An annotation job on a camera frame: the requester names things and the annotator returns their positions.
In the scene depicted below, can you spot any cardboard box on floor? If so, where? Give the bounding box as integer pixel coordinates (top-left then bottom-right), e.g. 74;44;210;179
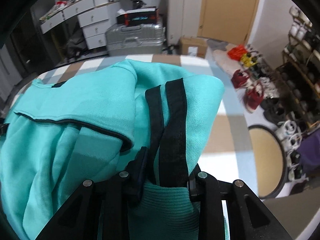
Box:
180;37;208;59

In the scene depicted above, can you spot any orange plastic bag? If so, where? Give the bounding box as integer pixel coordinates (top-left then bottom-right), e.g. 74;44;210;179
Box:
227;44;248;61

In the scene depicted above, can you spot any wooden door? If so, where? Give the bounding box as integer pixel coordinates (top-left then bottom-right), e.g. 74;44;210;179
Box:
198;0;259;44

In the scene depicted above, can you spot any wooden shoe rack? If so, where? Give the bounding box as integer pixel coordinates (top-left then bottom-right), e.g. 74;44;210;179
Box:
276;6;319;132

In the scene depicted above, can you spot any teal fleece jacket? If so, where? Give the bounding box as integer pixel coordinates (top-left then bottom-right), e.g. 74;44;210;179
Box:
1;60;224;239

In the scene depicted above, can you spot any black shoe box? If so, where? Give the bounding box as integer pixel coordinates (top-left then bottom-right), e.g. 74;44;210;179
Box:
116;7;159;27

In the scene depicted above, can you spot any white drawer desk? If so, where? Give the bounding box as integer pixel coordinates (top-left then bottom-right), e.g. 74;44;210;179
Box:
40;0;120;50

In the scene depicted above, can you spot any purple bag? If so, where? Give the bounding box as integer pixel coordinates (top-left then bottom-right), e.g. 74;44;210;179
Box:
297;132;319;173

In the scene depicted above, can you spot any silver flat suitcase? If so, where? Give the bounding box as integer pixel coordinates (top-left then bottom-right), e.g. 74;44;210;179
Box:
105;22;164;56

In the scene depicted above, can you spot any white upright suitcase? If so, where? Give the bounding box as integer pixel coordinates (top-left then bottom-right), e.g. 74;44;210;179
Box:
166;0;202;46

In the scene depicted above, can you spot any checkered bed blanket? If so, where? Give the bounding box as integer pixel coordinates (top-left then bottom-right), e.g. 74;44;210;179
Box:
1;55;258;215

